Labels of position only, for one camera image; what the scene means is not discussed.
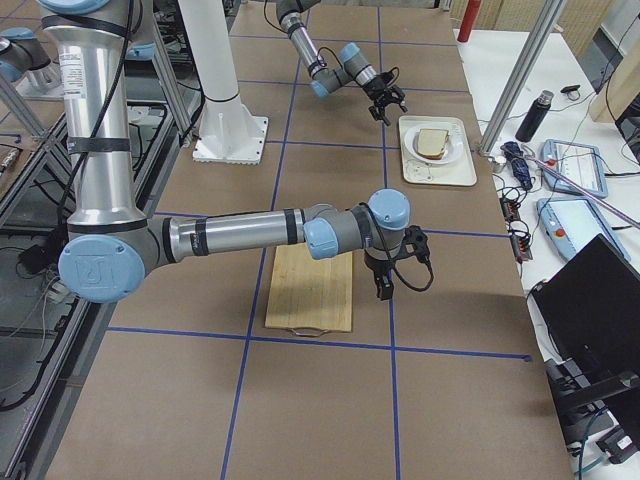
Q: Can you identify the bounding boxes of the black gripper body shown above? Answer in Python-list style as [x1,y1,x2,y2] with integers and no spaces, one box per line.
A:
[364,245,408,283]
[363,74,400,108]

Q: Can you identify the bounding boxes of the white bread slice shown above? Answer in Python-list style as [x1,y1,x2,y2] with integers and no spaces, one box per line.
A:
[416,128,449,160]

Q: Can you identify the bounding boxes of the white round plate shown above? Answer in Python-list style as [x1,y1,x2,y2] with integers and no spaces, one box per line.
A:
[403,122,465,165]

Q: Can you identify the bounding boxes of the bamboo cutting board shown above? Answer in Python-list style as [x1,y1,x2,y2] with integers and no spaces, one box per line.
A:
[265,244,353,337]

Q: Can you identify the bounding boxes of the cream bear serving tray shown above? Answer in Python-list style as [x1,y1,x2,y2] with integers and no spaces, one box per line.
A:
[398,115,477,187]

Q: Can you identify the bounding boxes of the folded navy umbrella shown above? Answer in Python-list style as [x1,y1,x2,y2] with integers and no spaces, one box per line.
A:
[501,141,533,191]

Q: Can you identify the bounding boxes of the red bottle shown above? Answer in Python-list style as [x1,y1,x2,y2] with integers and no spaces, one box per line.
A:
[457,0,482,43]

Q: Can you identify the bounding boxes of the black water bottle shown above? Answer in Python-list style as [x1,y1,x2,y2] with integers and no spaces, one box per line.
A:
[515,90,554,143]

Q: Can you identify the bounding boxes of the far blue teach pendant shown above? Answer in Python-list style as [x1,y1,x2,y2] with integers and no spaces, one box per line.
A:
[542,139,608,198]

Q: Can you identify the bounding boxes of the blue teach pendant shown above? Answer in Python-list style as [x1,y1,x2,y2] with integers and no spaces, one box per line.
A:
[542,139,608,198]
[536,197,630,261]

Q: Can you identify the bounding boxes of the near blue teach pendant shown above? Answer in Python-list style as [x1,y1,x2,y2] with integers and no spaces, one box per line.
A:
[536,197,630,261]

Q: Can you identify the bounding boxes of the black monitor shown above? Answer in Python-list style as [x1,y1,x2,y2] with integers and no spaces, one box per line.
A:
[533,234,639,381]

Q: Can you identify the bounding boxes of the aluminium frame post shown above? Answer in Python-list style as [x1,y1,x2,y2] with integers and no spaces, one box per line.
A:
[478,0,567,156]

